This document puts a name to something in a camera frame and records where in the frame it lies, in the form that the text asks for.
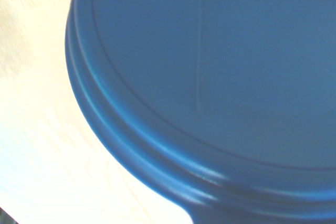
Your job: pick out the clear pitcher with blue lid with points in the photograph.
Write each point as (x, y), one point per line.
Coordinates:
(183, 77)

